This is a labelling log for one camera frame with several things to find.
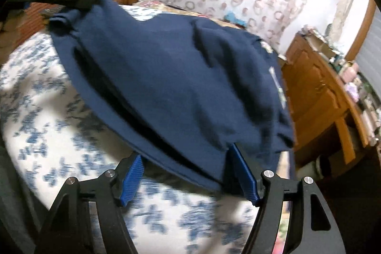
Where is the pink floral beige blanket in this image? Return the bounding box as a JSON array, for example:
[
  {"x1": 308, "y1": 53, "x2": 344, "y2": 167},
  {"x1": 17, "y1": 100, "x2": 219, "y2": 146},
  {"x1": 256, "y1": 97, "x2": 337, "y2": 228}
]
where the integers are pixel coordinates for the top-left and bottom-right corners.
[{"x1": 126, "y1": 14, "x2": 295, "y2": 253}]

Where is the grey cylindrical bin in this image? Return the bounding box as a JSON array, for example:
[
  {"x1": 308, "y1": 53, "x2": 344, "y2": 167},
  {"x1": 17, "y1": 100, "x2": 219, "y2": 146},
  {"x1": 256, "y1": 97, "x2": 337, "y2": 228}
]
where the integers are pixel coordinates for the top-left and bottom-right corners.
[{"x1": 296, "y1": 156, "x2": 332, "y2": 180}]

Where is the lilac cloth on sideboard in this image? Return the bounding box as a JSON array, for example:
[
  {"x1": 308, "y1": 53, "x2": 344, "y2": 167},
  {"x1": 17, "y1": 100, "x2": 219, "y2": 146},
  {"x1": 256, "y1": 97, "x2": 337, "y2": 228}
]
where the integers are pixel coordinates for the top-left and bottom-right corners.
[{"x1": 345, "y1": 83, "x2": 359, "y2": 103}]

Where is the blue floral white quilt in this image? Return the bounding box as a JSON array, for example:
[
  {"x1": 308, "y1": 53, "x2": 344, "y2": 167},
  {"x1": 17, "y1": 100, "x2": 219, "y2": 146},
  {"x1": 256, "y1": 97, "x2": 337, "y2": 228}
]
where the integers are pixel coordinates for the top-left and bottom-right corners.
[{"x1": 0, "y1": 3, "x2": 263, "y2": 254}]

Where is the light blue cloth bundle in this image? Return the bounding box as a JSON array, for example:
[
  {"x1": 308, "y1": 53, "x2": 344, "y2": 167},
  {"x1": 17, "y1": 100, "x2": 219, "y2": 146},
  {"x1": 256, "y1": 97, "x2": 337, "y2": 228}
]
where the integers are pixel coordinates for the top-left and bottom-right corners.
[{"x1": 223, "y1": 12, "x2": 247, "y2": 28}]

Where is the pink bottle on sideboard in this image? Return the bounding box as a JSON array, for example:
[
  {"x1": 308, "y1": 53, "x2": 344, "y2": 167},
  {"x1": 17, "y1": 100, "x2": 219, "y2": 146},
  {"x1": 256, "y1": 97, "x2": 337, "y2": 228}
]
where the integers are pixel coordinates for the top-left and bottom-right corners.
[{"x1": 339, "y1": 61, "x2": 359, "y2": 84}]

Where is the navy blue printed t-shirt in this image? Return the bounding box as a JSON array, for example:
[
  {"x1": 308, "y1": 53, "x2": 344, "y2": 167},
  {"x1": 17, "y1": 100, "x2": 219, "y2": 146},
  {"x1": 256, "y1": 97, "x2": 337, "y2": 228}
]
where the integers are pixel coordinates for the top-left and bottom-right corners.
[{"x1": 49, "y1": 0, "x2": 278, "y2": 192}]

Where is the grey window roller blind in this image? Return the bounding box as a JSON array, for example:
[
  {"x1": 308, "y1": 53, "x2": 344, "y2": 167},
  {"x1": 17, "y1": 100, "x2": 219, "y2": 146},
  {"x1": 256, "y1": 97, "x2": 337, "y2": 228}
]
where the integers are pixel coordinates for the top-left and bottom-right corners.
[{"x1": 356, "y1": 8, "x2": 381, "y2": 80}]

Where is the wooden sideboard cabinet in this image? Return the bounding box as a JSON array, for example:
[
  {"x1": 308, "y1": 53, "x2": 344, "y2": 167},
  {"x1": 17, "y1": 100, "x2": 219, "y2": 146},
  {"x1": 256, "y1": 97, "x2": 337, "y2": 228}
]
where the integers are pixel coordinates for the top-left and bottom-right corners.
[{"x1": 282, "y1": 34, "x2": 375, "y2": 177}]

